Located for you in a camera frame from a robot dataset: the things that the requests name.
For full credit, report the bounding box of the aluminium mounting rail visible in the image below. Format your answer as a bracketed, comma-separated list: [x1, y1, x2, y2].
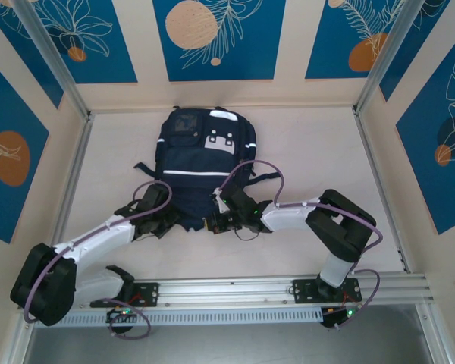
[17, 273, 437, 311]

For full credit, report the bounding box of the aluminium side rail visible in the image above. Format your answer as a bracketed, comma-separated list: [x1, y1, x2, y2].
[354, 108, 413, 275]
[40, 112, 96, 282]

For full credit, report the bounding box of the navy blue student backpack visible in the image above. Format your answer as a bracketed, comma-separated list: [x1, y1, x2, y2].
[133, 105, 281, 233]

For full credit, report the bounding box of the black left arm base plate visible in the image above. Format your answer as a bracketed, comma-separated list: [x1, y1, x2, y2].
[89, 282, 161, 309]

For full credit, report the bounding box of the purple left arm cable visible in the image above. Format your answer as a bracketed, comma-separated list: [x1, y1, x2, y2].
[24, 180, 174, 339]

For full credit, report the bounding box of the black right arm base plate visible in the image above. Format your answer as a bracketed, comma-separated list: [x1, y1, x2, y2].
[292, 278, 363, 304]

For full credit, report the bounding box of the aluminium front leg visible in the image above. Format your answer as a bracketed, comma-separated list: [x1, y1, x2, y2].
[0, 309, 36, 364]
[415, 303, 455, 364]

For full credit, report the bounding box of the thin black right camera cable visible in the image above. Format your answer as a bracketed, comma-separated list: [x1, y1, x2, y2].
[233, 228, 259, 243]

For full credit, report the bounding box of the white slotted cable duct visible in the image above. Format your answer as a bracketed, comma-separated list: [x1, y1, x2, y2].
[33, 307, 323, 328]

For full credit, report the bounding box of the aluminium frame post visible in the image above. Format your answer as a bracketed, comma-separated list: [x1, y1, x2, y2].
[11, 0, 91, 119]
[354, 0, 428, 115]

